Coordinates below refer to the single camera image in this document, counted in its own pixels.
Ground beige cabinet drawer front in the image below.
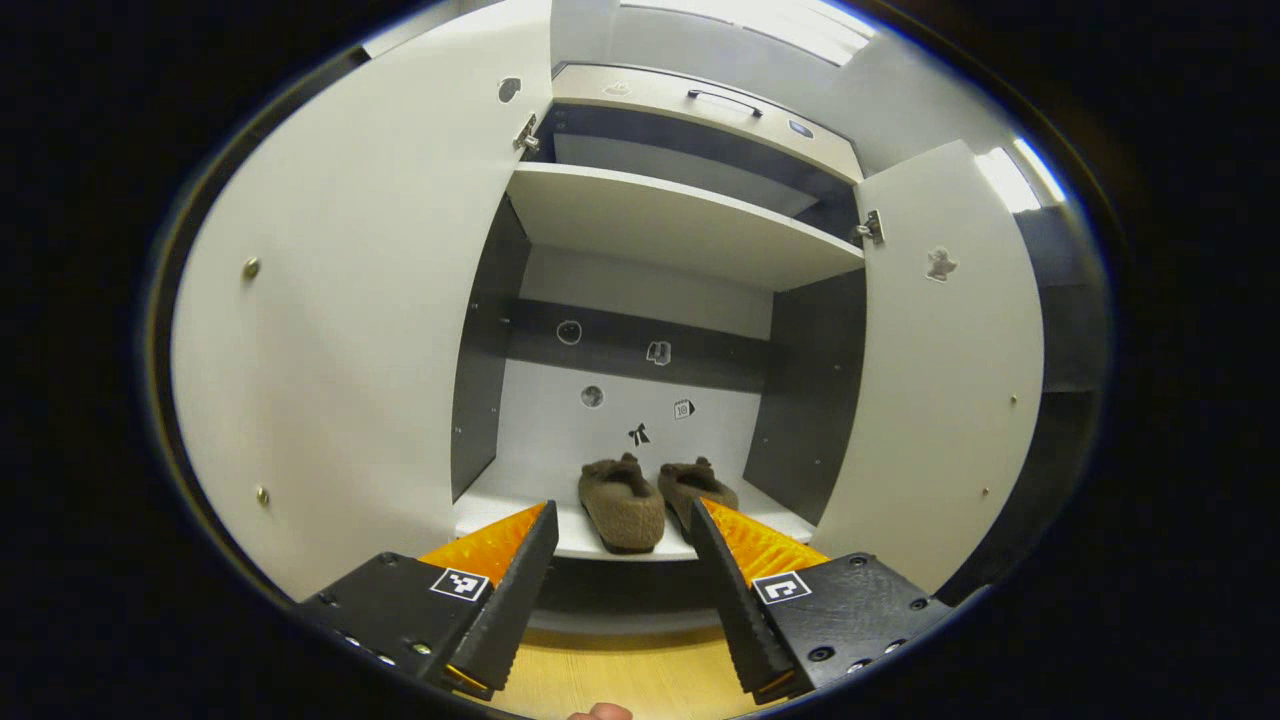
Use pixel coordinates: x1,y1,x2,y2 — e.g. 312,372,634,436
550,63,864,186

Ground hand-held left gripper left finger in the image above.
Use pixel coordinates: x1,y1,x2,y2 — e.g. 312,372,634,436
297,500,560,701

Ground brown suede shoe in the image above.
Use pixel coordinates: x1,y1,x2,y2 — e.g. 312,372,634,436
657,457,740,541
577,452,667,554

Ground white and grey shoe cabinet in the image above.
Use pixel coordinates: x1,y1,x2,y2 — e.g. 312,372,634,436
450,62,869,641

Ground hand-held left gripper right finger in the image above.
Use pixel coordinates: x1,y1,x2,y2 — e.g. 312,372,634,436
689,496,955,705

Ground large ceiling light panel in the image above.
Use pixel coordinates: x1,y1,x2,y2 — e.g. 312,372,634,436
620,0,876,66

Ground small ceiling light panel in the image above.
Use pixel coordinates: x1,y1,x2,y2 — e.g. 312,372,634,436
975,138,1069,214

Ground white shoe cabinet door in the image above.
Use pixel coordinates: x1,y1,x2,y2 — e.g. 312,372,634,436
808,138,1046,596
170,0,554,601

